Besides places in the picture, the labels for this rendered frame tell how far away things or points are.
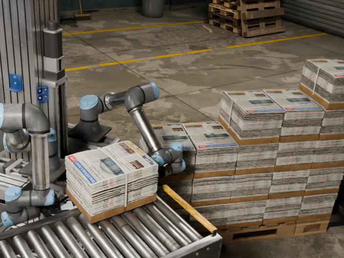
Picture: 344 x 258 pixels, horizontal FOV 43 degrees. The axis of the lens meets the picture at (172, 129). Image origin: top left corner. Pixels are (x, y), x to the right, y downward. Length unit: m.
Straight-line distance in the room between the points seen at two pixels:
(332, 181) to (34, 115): 2.24
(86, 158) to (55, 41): 0.68
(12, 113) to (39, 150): 0.20
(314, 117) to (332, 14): 7.25
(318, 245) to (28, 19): 2.55
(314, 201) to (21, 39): 2.31
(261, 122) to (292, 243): 1.08
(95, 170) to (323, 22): 8.65
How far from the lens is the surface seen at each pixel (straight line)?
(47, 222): 2.21
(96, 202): 2.12
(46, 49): 2.54
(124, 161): 2.21
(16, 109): 2.06
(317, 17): 10.44
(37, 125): 2.05
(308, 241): 3.59
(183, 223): 2.21
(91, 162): 2.19
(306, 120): 3.04
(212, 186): 2.98
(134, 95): 2.50
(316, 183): 3.38
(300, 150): 3.14
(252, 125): 2.85
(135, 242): 2.09
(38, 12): 2.49
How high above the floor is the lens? 2.18
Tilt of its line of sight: 27 degrees down
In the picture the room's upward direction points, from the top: 5 degrees clockwise
